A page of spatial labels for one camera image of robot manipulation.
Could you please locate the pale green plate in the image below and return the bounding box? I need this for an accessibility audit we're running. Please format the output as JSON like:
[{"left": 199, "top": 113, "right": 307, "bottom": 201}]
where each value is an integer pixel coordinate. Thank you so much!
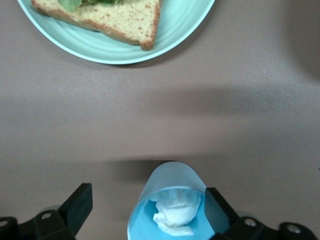
[{"left": 16, "top": 0, "right": 216, "bottom": 65}]

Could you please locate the brown bread slice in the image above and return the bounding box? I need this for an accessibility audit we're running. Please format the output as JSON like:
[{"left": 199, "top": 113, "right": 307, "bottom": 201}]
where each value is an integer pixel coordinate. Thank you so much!
[{"left": 31, "top": 0, "right": 161, "bottom": 52}]

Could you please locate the white tissue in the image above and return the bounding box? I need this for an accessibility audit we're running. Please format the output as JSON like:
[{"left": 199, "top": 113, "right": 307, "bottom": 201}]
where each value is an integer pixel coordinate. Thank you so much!
[{"left": 149, "top": 188, "right": 202, "bottom": 237}]

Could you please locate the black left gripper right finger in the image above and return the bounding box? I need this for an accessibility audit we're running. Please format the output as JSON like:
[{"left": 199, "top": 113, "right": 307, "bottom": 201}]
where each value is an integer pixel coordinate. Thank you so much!
[{"left": 204, "top": 187, "right": 319, "bottom": 240}]

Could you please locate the green lettuce leaf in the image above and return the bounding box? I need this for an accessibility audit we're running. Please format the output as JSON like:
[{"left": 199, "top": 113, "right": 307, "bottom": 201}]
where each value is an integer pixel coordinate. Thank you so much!
[{"left": 57, "top": 0, "right": 126, "bottom": 12}]

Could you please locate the blue cup holding tissue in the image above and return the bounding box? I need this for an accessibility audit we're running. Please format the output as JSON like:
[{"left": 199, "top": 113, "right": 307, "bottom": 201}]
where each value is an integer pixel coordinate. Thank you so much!
[{"left": 126, "top": 161, "right": 209, "bottom": 240}]

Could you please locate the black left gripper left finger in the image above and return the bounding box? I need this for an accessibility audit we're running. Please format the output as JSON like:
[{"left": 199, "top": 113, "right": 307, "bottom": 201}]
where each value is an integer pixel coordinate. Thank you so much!
[{"left": 0, "top": 183, "right": 94, "bottom": 240}]

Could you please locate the brown table cover mat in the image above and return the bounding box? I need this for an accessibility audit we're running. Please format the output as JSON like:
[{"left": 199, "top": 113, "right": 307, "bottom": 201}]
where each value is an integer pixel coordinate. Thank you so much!
[{"left": 0, "top": 0, "right": 320, "bottom": 240}]

